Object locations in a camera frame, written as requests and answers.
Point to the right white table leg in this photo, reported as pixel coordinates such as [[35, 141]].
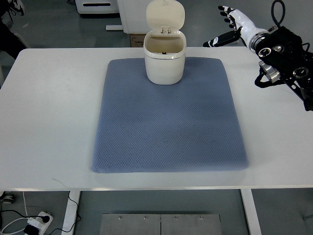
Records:
[[250, 212]]

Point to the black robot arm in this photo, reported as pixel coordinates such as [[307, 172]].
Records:
[[283, 58]]

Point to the metal floor plate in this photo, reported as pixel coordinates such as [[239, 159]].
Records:
[[160, 224]]

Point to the blue textured mat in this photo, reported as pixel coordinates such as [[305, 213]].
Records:
[[191, 126]]

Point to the white trash bin open lid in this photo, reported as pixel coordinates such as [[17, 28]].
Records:
[[165, 45]]

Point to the cardboard box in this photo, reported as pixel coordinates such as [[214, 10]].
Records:
[[137, 40]]

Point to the white appliance with slot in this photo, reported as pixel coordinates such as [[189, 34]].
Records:
[[97, 7]]

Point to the white power strip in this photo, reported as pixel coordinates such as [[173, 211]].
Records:
[[42, 221]]

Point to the left white table leg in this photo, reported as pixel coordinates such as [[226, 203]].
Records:
[[71, 216]]

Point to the white cabinet base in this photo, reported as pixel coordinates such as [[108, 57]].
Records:
[[133, 17]]

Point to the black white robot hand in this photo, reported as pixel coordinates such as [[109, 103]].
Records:
[[242, 28]]

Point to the white table leg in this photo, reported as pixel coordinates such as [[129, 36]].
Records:
[[71, 216], [250, 212]]

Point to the caster wheel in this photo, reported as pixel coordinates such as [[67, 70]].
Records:
[[7, 198]]

